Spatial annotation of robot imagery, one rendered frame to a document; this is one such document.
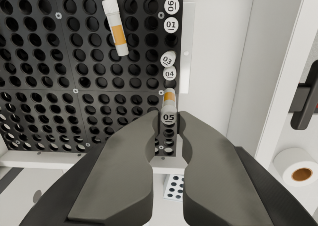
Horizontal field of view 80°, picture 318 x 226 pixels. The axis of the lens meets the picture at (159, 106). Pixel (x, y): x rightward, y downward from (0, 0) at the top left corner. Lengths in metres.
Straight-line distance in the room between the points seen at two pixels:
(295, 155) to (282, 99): 0.28
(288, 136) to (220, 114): 0.20
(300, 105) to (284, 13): 0.09
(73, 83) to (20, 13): 0.08
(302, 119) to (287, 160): 0.23
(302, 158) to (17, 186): 0.49
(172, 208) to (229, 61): 0.43
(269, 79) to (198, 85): 0.10
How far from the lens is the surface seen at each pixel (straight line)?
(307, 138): 0.49
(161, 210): 0.59
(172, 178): 0.44
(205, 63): 0.26
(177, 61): 0.19
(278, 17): 0.20
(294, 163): 0.46
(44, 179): 0.43
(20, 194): 0.39
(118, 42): 0.18
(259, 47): 0.23
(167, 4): 0.17
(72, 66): 0.22
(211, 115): 0.29
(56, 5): 0.21
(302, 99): 0.23
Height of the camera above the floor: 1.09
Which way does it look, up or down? 62 degrees down
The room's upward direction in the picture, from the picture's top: 172 degrees counter-clockwise
